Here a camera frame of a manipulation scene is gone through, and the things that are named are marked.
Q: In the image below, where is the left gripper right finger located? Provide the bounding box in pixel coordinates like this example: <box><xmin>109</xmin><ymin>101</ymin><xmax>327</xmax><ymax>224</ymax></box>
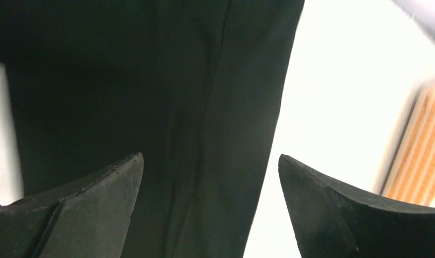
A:
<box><xmin>278</xmin><ymin>155</ymin><xmax>435</xmax><ymax>258</ymax></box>

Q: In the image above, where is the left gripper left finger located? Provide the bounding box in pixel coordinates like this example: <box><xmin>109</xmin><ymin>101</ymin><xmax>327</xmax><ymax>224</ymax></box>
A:
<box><xmin>0</xmin><ymin>153</ymin><xmax>144</xmax><ymax>258</ymax></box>

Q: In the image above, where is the black t-shirt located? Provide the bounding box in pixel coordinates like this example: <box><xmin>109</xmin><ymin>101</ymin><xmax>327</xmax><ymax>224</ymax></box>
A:
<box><xmin>0</xmin><ymin>0</ymin><xmax>304</xmax><ymax>257</ymax></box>

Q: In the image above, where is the orange cloth in basket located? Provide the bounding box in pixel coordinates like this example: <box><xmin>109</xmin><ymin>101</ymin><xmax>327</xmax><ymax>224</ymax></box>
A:
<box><xmin>386</xmin><ymin>89</ymin><xmax>435</xmax><ymax>207</ymax></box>

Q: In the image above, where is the white plastic basket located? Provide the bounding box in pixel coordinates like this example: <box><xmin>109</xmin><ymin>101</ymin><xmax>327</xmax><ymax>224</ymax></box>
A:
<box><xmin>379</xmin><ymin>80</ymin><xmax>435</xmax><ymax>209</ymax></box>

